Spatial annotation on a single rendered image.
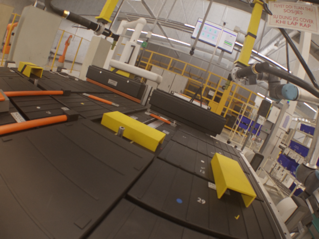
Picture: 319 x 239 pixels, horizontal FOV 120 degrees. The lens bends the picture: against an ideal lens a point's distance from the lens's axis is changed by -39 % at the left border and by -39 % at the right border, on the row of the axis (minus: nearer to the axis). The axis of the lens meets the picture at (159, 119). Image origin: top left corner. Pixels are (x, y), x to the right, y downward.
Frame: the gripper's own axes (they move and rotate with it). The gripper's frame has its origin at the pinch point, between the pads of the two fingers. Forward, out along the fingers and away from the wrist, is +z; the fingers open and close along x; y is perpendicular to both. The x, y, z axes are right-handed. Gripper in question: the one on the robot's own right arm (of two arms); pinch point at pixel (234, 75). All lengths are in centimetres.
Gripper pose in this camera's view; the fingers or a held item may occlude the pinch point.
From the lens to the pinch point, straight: 97.1
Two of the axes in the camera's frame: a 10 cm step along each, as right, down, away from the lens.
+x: 1.5, 9.8, 1.5
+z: -9.7, 1.2, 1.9
